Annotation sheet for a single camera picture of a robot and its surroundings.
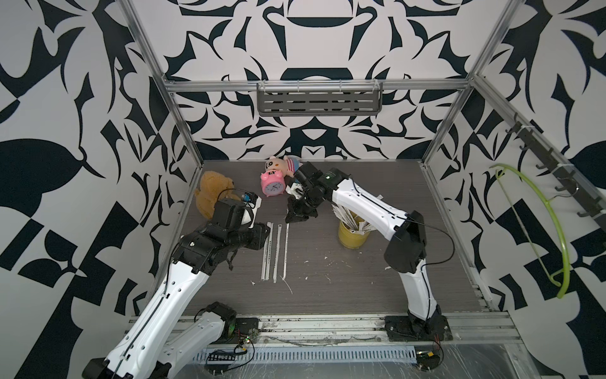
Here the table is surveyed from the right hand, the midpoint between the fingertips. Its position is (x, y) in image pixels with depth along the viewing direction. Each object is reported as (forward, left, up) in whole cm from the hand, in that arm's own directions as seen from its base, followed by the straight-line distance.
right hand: (285, 217), depth 80 cm
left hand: (-6, +7, +6) cm, 11 cm away
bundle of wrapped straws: (0, -21, -1) cm, 21 cm away
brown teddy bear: (+11, +26, +2) cm, 28 cm away
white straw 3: (-16, 0, -8) cm, 18 cm away
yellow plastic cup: (-4, -23, -8) cm, 24 cm away
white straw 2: (-4, +7, -17) cm, 19 cm away
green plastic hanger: (-24, -69, +9) cm, 73 cm away
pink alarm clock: (+23, +7, -9) cm, 25 cm away
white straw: (-11, +9, -17) cm, 22 cm away
